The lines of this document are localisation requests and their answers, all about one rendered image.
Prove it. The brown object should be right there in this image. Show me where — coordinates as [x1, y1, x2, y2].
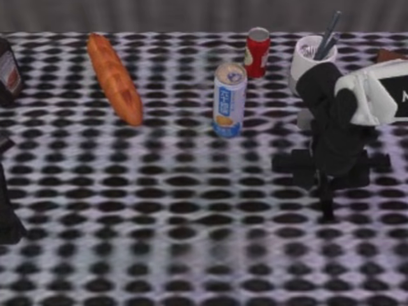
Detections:
[377, 48, 408, 64]

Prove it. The dark jar with red label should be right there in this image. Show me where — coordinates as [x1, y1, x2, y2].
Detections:
[0, 37, 24, 106]

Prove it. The long grey-blue pen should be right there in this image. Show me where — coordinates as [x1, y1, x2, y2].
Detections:
[314, 10, 342, 61]

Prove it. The red soda can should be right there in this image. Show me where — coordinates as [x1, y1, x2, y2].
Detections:
[244, 27, 272, 79]

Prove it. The white and blue drink can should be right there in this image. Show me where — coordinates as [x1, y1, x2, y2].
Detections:
[211, 62, 248, 140]

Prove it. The short grey-blue pen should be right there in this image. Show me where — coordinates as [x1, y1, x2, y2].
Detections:
[322, 33, 340, 59]

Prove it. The orange baguette bread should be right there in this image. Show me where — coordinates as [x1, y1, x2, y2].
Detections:
[86, 33, 144, 126]

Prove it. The white cup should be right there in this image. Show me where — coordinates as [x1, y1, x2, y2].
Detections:
[289, 34, 339, 98]

